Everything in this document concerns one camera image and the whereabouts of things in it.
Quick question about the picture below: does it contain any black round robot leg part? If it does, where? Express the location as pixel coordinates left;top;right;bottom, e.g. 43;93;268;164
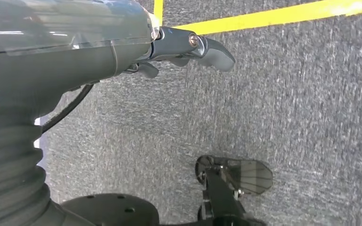
60;193;160;226

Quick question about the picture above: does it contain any yellow floor tape square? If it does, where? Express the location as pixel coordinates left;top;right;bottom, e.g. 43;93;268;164
153;0;362;35

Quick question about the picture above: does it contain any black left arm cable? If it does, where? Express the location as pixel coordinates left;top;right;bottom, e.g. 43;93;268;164
42;83;95;134

